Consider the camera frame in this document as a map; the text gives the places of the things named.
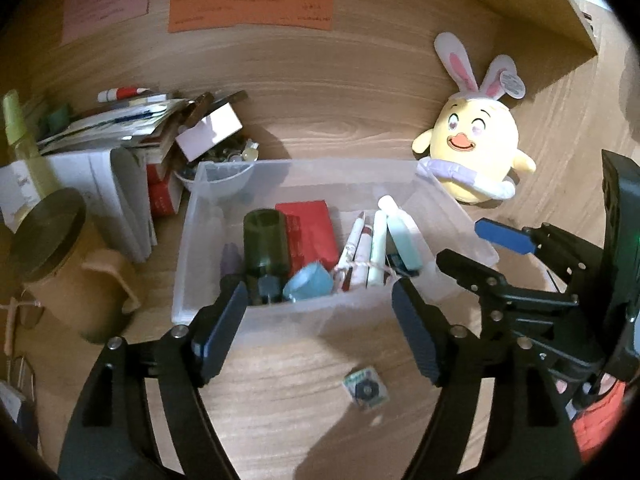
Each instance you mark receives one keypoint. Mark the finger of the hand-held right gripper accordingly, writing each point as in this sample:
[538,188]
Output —
[502,232]
[467,272]

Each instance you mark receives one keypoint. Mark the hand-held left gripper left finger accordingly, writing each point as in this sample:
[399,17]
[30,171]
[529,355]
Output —
[222,332]

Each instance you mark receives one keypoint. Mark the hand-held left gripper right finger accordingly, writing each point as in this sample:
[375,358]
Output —
[415,335]

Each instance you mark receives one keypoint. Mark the clear plastic storage box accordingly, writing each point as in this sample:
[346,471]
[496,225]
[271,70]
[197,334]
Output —
[210,240]

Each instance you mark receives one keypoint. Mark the dark green bottle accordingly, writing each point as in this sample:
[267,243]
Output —
[266,250]

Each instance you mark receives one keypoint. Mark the blue-lidded printed jar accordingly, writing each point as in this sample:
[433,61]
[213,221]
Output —
[307,282]

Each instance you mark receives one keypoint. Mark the white pen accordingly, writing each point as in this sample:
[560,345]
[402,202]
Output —
[351,245]

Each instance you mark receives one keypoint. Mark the person's right forearm red sleeve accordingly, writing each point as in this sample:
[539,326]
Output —
[600,425]

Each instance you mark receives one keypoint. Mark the person's right hand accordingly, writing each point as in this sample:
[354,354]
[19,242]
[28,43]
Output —
[607,384]

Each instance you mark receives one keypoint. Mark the small square packet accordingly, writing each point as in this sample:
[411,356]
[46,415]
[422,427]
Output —
[364,389]

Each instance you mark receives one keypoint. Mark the white-capped cosmetic tube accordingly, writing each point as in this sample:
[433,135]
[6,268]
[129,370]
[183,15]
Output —
[402,235]

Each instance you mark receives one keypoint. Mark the yellow chick plush bunny ears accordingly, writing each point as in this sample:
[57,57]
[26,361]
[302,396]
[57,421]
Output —
[475,145]

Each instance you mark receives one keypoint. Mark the white stick tube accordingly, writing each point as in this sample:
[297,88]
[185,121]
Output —
[377,250]

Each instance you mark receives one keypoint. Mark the red flat box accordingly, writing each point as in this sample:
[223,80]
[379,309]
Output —
[312,230]

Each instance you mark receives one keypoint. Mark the red carton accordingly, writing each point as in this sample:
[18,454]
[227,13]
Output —
[164,195]

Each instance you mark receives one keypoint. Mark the clear bowl with trinkets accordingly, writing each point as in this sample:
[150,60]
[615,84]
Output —
[220,175]

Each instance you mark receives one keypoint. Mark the beige mug with dark lid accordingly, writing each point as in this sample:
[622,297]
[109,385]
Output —
[70,275]

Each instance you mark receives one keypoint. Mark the small white cardboard box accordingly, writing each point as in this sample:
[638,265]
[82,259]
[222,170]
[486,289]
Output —
[210,130]

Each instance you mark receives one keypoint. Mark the white and blue package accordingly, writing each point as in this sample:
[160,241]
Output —
[17,410]

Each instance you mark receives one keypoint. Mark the dark brown object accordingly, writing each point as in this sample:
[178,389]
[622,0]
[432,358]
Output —
[205,105]

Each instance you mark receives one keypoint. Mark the stack of booklets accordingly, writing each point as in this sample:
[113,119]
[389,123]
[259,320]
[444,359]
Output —
[115,122]

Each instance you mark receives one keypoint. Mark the wooden shelf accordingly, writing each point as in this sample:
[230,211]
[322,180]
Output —
[570,5]

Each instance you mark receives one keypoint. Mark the green spray bottle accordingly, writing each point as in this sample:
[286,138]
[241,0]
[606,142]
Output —
[30,160]

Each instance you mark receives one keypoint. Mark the red and white marker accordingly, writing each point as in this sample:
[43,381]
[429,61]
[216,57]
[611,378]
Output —
[122,93]

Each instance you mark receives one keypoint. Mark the orange paper note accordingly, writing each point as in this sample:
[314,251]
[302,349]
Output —
[250,7]

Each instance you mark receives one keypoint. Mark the pink paper note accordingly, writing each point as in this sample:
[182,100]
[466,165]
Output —
[105,2]

